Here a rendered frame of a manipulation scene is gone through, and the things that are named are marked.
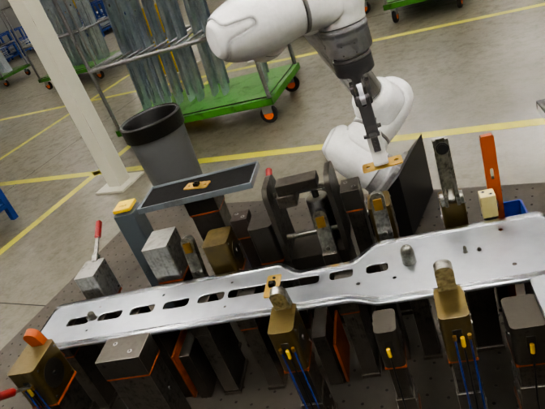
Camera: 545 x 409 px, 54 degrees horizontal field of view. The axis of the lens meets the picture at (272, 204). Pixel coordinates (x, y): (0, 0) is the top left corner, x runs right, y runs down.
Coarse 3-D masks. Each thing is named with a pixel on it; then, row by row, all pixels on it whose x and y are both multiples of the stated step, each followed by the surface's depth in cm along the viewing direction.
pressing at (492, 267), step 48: (384, 240) 136; (432, 240) 130; (480, 240) 124; (528, 240) 119; (144, 288) 153; (192, 288) 146; (240, 288) 139; (288, 288) 132; (336, 288) 126; (384, 288) 121; (432, 288) 116; (480, 288) 113; (48, 336) 149; (96, 336) 142
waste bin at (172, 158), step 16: (144, 112) 440; (160, 112) 440; (176, 112) 411; (128, 128) 429; (144, 128) 399; (160, 128) 402; (176, 128) 411; (128, 144) 416; (144, 144) 408; (160, 144) 408; (176, 144) 415; (144, 160) 418; (160, 160) 414; (176, 160) 418; (192, 160) 431; (160, 176) 423; (176, 176) 423; (192, 176) 431
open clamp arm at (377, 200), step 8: (376, 192) 136; (376, 200) 135; (384, 200) 136; (376, 208) 136; (384, 208) 136; (376, 216) 137; (384, 216) 137; (376, 224) 138; (384, 224) 138; (384, 232) 138; (392, 232) 138
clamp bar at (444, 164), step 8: (432, 144) 126; (440, 144) 123; (448, 144) 126; (440, 152) 124; (448, 152) 126; (440, 160) 128; (448, 160) 127; (440, 168) 128; (448, 168) 129; (440, 176) 129; (448, 176) 129; (440, 184) 131; (448, 184) 130; (456, 184) 129; (456, 192) 130
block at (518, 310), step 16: (512, 304) 108; (528, 304) 106; (512, 320) 104; (528, 320) 103; (544, 320) 102; (512, 336) 104; (528, 336) 103; (544, 336) 102; (512, 352) 109; (528, 352) 105; (544, 352) 104; (528, 368) 108; (544, 368) 108; (528, 384) 111; (544, 384) 110; (528, 400) 113; (544, 400) 112
